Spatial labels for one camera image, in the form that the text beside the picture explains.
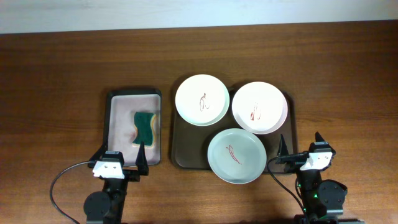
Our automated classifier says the pale green plate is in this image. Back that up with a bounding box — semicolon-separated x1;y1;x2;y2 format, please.
207;128;267;185

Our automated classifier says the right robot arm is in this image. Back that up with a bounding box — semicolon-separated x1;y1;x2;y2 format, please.
269;132;362;223

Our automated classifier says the pink plate with red stain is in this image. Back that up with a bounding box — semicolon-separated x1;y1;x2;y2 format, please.
231;82;289;134

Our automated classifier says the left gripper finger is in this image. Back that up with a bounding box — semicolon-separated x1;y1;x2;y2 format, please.
136;141;149;175
89;141;108;162

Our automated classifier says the large brown serving tray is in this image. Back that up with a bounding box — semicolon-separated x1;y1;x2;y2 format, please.
170;91;298;170

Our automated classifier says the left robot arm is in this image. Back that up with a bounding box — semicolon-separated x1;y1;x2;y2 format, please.
83;142;149;224

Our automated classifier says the white plate with red stain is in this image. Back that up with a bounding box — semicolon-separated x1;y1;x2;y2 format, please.
175;74;229;126

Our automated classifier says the small black tray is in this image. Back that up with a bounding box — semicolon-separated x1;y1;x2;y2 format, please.
102;88;162;167

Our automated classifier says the green and yellow sponge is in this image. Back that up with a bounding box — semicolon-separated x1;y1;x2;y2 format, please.
132;112;156;147

